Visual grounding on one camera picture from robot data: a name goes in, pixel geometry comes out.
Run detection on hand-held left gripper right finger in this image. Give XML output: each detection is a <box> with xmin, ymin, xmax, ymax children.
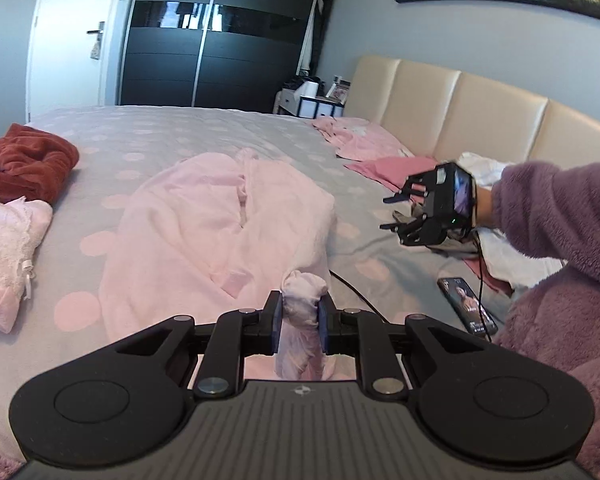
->
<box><xmin>317</xmin><ymin>294</ymin><xmax>481</xmax><ymax>395</ymax></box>

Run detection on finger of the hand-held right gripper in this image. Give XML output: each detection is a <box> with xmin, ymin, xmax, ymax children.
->
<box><xmin>383</xmin><ymin>170</ymin><xmax>438</xmax><ymax>207</ymax></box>
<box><xmin>378</xmin><ymin>209</ymin><xmax>432</xmax><ymax>247</ymax></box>

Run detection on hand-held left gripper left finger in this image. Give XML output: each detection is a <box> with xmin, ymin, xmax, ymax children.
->
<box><xmin>114</xmin><ymin>290</ymin><xmax>284</xmax><ymax>395</ymax></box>

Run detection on pale pink pyjama top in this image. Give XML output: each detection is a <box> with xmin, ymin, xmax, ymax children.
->
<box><xmin>100</xmin><ymin>147</ymin><xmax>337</xmax><ymax>381</ymax></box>

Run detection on pink fleece pants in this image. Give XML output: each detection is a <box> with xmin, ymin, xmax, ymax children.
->
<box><xmin>0</xmin><ymin>198</ymin><xmax>54</xmax><ymax>333</ymax></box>

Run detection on magenta pink cloth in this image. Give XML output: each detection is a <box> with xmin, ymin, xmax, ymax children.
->
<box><xmin>344</xmin><ymin>156</ymin><xmax>451</xmax><ymax>194</ymax></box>

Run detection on pink garment near headboard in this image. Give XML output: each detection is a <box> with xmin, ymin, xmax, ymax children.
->
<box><xmin>312</xmin><ymin>116</ymin><xmax>416</xmax><ymax>162</ymax></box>

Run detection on white garment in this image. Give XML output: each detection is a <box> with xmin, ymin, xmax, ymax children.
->
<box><xmin>457</xmin><ymin>152</ymin><xmax>566</xmax><ymax>292</ymax></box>

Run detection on black smartphone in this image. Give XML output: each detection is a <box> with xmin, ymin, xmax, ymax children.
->
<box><xmin>437</xmin><ymin>276</ymin><xmax>499</xmax><ymax>336</ymax></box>

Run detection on beige padded headboard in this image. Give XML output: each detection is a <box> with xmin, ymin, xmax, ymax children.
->
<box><xmin>342</xmin><ymin>56</ymin><xmax>600</xmax><ymax>181</ymax></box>

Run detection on white nightstand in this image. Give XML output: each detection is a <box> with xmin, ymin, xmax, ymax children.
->
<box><xmin>272</xmin><ymin>75</ymin><xmax>353</xmax><ymax>120</ymax></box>

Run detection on purple fleece robe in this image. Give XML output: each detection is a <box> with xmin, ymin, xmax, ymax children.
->
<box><xmin>495</xmin><ymin>265</ymin><xmax>600</xmax><ymax>480</ymax></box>

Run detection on grey polka-dot duvet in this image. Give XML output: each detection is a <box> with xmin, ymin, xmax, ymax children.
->
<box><xmin>0</xmin><ymin>105</ymin><xmax>531</xmax><ymax>466</ymax></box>

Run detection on black wardrobe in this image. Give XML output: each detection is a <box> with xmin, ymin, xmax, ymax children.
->
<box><xmin>117</xmin><ymin>0</ymin><xmax>343</xmax><ymax>113</ymax></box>

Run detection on red-brown towel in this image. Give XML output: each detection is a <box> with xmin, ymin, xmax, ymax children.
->
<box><xmin>0</xmin><ymin>123</ymin><xmax>80</xmax><ymax>205</ymax></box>

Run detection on white door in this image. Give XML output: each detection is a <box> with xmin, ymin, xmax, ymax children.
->
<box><xmin>27</xmin><ymin>0</ymin><xmax>142</xmax><ymax>123</ymax></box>

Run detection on black cable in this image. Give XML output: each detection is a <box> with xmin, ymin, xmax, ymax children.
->
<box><xmin>328</xmin><ymin>269</ymin><xmax>390</xmax><ymax>324</ymax></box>
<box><xmin>471</xmin><ymin>185</ymin><xmax>497</xmax><ymax>346</ymax></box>

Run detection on metal door handle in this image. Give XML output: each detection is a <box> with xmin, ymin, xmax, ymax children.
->
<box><xmin>86</xmin><ymin>20</ymin><xmax>106</xmax><ymax>61</ymax></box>

